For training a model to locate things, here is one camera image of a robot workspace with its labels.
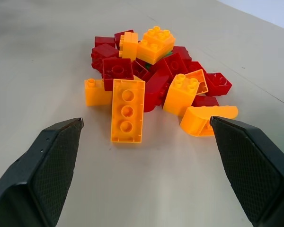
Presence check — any tall yellow plastic building brick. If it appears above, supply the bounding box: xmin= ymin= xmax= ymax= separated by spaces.
xmin=162 ymin=73 xmax=200 ymax=118

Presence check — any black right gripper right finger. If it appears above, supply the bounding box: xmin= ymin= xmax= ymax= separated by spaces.
xmin=209 ymin=115 xmax=284 ymax=227

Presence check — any long orange upturned brick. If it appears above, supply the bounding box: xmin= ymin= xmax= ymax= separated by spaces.
xmin=110 ymin=79 xmax=146 ymax=143

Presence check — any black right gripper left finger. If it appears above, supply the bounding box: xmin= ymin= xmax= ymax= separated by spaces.
xmin=0 ymin=117 xmax=84 ymax=227

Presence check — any orange curved brick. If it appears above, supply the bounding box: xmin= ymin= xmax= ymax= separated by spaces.
xmin=179 ymin=105 xmax=239 ymax=138

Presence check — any green plastic building brick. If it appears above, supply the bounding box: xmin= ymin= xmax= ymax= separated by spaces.
xmin=145 ymin=50 xmax=174 ymax=70

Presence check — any upturned yellow plastic building brick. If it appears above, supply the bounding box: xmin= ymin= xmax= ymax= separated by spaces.
xmin=184 ymin=69 xmax=209 ymax=96

